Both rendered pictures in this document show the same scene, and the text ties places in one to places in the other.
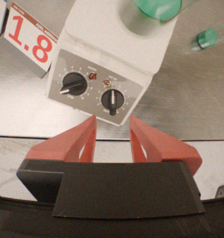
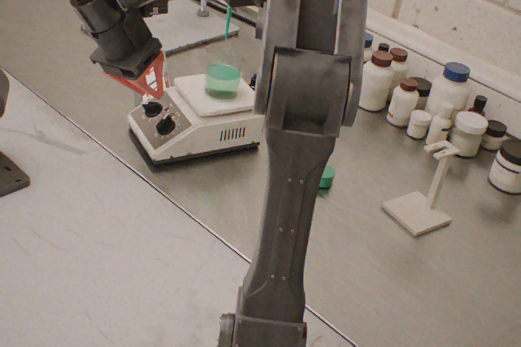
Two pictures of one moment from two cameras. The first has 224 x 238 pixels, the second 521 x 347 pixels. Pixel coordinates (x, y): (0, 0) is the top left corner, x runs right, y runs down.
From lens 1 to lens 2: 110 cm
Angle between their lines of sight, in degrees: 71
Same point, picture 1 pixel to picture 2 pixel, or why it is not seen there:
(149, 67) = (201, 108)
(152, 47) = (212, 104)
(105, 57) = (183, 103)
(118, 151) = (129, 180)
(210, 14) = (358, 172)
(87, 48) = (177, 95)
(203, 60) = not seen: hidden behind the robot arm
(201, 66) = not seen: hidden behind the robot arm
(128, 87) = (182, 121)
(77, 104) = (143, 123)
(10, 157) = (53, 127)
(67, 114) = (126, 139)
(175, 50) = not seen: hidden behind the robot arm
